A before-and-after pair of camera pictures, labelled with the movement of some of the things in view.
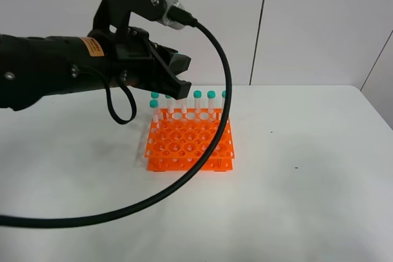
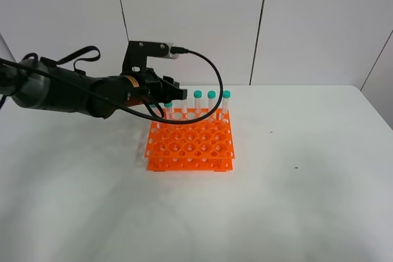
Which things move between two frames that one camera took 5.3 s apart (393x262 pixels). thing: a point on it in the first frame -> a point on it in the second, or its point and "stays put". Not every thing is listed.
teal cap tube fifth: [210, 95] stays put
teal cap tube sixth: [223, 99] stays put
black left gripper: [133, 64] -> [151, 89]
